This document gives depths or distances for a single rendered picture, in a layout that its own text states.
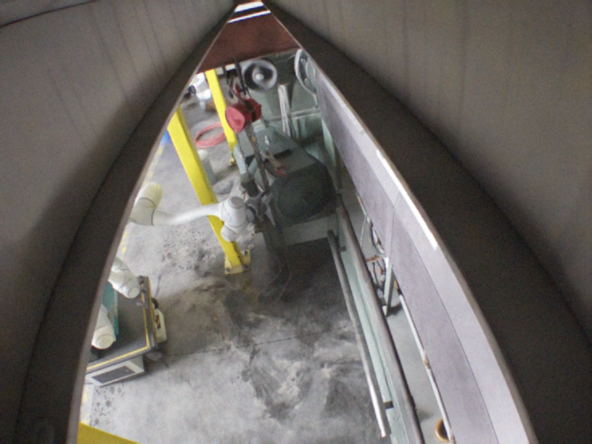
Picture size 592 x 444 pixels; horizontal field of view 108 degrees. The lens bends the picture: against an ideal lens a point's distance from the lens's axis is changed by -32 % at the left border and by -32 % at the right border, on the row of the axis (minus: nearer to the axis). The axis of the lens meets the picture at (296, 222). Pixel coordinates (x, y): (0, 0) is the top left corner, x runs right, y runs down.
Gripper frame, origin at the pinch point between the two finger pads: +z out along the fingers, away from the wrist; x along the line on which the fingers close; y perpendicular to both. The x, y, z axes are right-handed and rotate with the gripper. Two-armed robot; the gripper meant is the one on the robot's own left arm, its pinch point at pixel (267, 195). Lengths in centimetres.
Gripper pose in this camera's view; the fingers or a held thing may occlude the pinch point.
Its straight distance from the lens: 187.9
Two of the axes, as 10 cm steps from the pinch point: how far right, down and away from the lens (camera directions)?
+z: 5.5, -6.5, 5.3
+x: -8.2, -2.9, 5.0
